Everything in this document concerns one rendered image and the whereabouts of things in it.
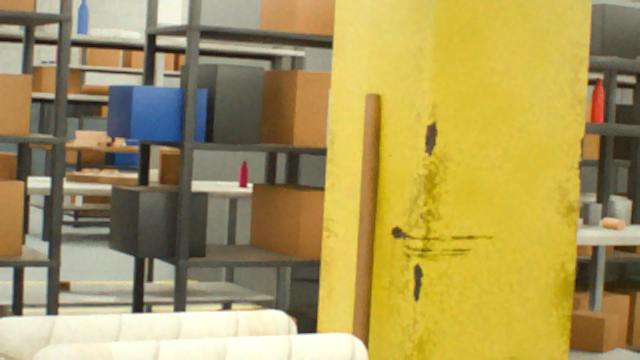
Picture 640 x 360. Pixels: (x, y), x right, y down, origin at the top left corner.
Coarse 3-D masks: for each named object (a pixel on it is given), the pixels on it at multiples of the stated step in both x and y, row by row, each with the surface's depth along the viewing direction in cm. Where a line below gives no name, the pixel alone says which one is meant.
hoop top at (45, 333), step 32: (0, 320) 70; (32, 320) 70; (64, 320) 71; (96, 320) 72; (128, 320) 73; (160, 320) 74; (192, 320) 75; (224, 320) 76; (256, 320) 77; (288, 320) 78; (32, 352) 70
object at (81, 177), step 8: (72, 176) 669; (80, 176) 669; (88, 176) 671; (96, 176) 670; (104, 176) 668; (112, 176) 666; (120, 176) 670; (128, 176) 674; (136, 176) 678; (112, 184) 666; (120, 184) 666; (128, 184) 667; (136, 184) 670
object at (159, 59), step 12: (168, 0) 745; (180, 0) 748; (168, 12) 745; (180, 12) 749; (180, 24) 749; (156, 60) 747; (156, 72) 747; (156, 84) 746; (156, 156) 749; (156, 168) 750; (144, 312) 755
